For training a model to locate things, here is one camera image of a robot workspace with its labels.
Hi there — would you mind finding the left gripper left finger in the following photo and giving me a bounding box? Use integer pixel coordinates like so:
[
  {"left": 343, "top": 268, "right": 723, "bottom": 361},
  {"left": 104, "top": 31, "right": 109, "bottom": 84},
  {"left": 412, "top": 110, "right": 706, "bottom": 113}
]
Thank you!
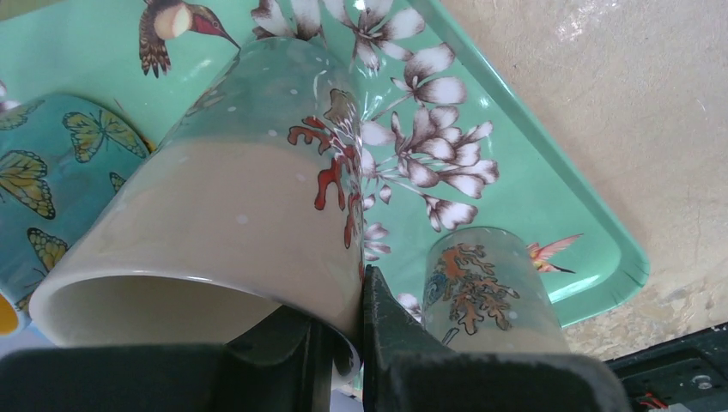
[{"left": 1, "top": 307, "right": 336, "bottom": 411}]

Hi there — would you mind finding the green floral tray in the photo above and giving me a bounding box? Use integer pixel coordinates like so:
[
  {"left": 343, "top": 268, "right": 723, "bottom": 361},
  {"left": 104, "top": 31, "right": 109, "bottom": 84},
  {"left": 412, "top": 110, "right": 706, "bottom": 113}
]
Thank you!
[{"left": 1, "top": 1, "right": 649, "bottom": 325}]

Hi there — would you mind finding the blue mug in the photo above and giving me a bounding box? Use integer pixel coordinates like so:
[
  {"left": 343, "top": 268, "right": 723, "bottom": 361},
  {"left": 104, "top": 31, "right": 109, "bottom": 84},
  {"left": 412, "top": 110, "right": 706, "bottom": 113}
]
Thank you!
[{"left": 1, "top": 94, "right": 150, "bottom": 336}]

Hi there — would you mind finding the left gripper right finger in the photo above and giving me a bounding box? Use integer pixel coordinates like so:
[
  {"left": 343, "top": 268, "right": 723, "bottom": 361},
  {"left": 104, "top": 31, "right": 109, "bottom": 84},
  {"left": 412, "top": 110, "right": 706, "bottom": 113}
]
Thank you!
[{"left": 361, "top": 265, "right": 632, "bottom": 411}]

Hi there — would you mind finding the beige floral mug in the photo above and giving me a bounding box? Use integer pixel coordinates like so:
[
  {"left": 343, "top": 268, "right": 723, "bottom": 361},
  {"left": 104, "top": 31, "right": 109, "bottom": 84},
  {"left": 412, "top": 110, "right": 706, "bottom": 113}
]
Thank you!
[{"left": 29, "top": 38, "right": 364, "bottom": 387}]

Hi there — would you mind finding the tan floral mug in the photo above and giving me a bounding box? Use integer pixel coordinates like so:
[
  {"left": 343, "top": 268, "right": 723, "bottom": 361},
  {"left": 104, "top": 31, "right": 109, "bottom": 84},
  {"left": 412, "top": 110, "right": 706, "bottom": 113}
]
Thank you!
[{"left": 421, "top": 227, "right": 570, "bottom": 354}]

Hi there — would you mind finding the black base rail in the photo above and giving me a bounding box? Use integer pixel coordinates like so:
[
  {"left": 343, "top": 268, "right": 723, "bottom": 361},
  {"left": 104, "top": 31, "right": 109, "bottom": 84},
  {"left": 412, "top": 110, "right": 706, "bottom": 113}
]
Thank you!
[{"left": 606, "top": 323, "right": 727, "bottom": 412}]

